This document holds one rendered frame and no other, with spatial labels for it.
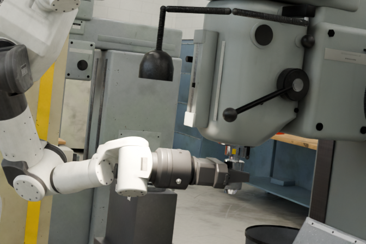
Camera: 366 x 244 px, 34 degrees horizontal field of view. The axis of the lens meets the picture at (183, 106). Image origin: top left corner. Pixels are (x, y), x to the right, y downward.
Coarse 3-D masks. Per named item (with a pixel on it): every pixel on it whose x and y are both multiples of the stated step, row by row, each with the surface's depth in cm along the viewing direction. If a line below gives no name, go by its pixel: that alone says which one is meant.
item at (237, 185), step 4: (232, 168) 134; (236, 168) 134; (240, 168) 134; (228, 184) 134; (232, 184) 134; (236, 184) 134; (240, 184) 135; (228, 188) 134; (232, 188) 134; (236, 188) 134; (240, 188) 135
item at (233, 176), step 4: (228, 168) 133; (228, 172) 132; (232, 172) 133; (236, 172) 133; (240, 172) 133; (244, 172) 134; (228, 176) 132; (232, 176) 133; (236, 176) 133; (240, 176) 133; (244, 176) 133; (248, 176) 134; (228, 180) 133; (232, 180) 133; (236, 180) 133; (240, 180) 133; (244, 180) 134; (248, 180) 134
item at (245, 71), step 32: (224, 0) 129; (256, 0) 124; (224, 32) 127; (256, 32) 123; (288, 32) 127; (224, 64) 126; (256, 64) 125; (288, 64) 128; (224, 96) 126; (256, 96) 125; (224, 128) 127; (256, 128) 128
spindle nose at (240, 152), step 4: (228, 148) 134; (232, 148) 134; (236, 148) 133; (240, 148) 134; (244, 148) 134; (228, 152) 134; (236, 152) 134; (240, 152) 134; (244, 152) 134; (232, 156) 134; (236, 156) 134; (240, 156) 134; (244, 156) 135
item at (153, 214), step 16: (112, 192) 178; (160, 192) 165; (112, 208) 177; (128, 208) 166; (144, 208) 162; (160, 208) 164; (112, 224) 176; (128, 224) 165; (144, 224) 162; (160, 224) 165; (112, 240) 175; (128, 240) 164; (144, 240) 163; (160, 240) 165
